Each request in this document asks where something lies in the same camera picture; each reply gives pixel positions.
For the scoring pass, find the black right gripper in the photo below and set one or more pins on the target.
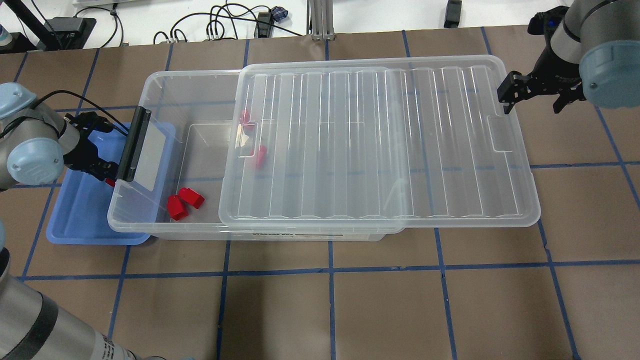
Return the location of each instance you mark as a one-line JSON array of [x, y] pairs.
[[551, 69]]

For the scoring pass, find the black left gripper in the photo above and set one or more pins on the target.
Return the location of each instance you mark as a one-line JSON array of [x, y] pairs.
[[78, 151]]

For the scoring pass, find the clear plastic box lid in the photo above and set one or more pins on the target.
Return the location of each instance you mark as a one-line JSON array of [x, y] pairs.
[[408, 142]]

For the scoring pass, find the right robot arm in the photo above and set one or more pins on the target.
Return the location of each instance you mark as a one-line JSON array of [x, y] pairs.
[[591, 53]]

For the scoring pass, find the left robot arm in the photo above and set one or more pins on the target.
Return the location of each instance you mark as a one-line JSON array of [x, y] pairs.
[[37, 145]]

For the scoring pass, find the clear plastic storage box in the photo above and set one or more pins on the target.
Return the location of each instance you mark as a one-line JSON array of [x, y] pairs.
[[199, 104]]

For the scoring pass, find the blue plastic tray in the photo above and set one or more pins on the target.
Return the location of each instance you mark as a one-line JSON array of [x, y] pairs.
[[80, 214]]

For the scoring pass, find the black power adapter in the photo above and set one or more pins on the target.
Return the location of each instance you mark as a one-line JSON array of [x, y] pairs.
[[453, 13]]

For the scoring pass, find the black box latch handle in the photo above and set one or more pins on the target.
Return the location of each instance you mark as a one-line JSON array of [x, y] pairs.
[[131, 153]]

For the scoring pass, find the aluminium frame post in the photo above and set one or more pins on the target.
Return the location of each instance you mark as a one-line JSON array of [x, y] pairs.
[[320, 20]]

